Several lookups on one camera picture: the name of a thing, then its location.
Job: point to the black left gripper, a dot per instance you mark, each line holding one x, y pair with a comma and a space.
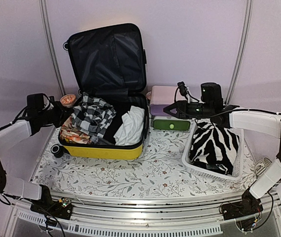
61, 110

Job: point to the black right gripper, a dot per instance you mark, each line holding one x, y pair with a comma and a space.
179, 105

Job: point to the zebra striped cloth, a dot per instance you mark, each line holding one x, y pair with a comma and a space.
214, 148

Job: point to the white plastic basket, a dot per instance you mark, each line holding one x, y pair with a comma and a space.
237, 172

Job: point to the yellow Pikachu suitcase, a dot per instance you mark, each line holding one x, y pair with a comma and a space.
109, 63

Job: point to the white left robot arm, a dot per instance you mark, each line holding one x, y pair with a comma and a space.
11, 135

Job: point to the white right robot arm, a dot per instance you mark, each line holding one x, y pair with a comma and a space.
265, 124

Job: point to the green drawer box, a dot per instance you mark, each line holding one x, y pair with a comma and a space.
170, 123

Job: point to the pink purple drawer box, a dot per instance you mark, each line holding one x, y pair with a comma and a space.
161, 96

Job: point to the orange floral cloth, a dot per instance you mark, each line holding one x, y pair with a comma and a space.
71, 134

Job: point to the red patterned cup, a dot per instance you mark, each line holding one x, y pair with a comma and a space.
68, 100

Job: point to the black white plaid cloth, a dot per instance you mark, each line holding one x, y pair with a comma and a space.
93, 116

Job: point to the white garment in suitcase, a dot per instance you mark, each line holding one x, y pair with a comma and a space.
129, 133

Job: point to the floral table mat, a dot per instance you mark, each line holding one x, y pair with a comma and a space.
157, 173

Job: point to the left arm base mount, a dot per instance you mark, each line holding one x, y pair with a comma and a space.
54, 208

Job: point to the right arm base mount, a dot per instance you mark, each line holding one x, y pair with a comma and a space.
248, 205

